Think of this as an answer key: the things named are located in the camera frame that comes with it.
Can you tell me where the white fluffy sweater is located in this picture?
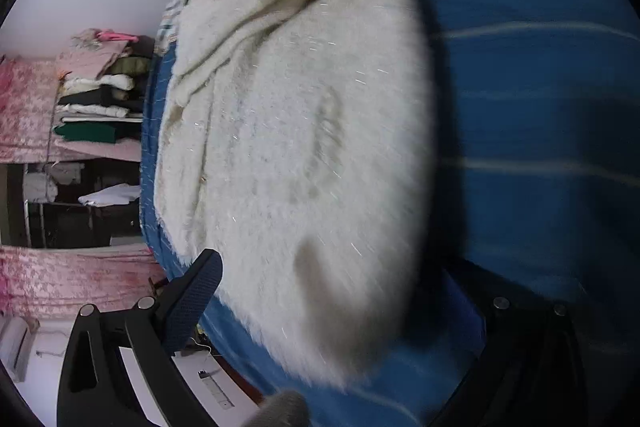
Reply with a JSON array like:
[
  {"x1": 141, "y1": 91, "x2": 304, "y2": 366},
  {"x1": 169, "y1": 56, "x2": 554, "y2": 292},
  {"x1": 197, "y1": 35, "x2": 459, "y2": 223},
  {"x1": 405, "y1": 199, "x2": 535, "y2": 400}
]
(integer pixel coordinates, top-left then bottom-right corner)
[{"x1": 152, "y1": 0, "x2": 437, "y2": 392}]

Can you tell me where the striped cloth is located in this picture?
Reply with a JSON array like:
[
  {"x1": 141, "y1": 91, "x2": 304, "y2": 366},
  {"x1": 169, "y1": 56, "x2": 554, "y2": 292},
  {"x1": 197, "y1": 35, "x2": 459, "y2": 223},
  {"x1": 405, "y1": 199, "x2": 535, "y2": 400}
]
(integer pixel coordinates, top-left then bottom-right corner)
[{"x1": 155, "y1": 0, "x2": 193, "y2": 55}]

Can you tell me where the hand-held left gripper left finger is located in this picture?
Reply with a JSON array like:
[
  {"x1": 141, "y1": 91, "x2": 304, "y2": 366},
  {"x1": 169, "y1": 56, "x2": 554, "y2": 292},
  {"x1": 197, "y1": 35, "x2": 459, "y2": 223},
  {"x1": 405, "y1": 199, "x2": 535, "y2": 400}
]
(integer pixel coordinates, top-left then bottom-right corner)
[{"x1": 56, "y1": 249, "x2": 224, "y2": 427}]

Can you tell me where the stack of folded clothes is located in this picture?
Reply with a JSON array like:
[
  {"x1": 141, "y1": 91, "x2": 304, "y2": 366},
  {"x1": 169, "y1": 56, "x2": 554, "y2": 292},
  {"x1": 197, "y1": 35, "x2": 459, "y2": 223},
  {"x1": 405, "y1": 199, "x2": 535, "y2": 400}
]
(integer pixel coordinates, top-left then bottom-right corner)
[{"x1": 52, "y1": 28, "x2": 156, "y2": 145}]

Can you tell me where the pink patterned curtain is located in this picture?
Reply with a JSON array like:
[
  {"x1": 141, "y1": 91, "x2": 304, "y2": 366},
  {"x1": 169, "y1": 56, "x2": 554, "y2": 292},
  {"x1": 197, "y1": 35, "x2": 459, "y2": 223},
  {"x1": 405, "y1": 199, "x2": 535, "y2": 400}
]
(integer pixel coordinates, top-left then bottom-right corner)
[{"x1": 0, "y1": 55, "x2": 168, "y2": 318}]

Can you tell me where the grey fuzzy cloth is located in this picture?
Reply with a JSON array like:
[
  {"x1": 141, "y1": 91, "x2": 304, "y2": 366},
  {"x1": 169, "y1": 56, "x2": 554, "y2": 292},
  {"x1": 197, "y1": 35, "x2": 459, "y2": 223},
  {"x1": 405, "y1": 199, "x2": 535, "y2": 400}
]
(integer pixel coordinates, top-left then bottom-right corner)
[{"x1": 245, "y1": 389, "x2": 311, "y2": 427}]

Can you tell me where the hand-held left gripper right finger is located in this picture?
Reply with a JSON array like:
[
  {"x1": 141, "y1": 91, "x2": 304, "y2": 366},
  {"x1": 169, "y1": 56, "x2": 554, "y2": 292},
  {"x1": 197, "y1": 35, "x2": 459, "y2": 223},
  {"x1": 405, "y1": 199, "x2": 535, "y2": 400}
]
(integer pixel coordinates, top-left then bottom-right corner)
[{"x1": 430, "y1": 296, "x2": 590, "y2": 427}]

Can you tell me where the white folded cloth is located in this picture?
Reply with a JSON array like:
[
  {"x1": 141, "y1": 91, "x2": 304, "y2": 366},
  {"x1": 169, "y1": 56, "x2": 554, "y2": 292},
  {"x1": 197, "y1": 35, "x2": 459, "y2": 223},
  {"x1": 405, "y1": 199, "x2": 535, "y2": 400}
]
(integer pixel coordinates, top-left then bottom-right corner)
[{"x1": 78, "y1": 183, "x2": 143, "y2": 208}]

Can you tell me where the white air conditioner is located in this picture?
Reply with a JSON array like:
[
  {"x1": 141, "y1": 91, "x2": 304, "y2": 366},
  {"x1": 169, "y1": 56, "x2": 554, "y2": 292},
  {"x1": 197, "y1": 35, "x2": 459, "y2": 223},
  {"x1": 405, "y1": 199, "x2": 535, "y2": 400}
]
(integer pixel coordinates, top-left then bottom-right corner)
[{"x1": 0, "y1": 316, "x2": 41, "y2": 383}]

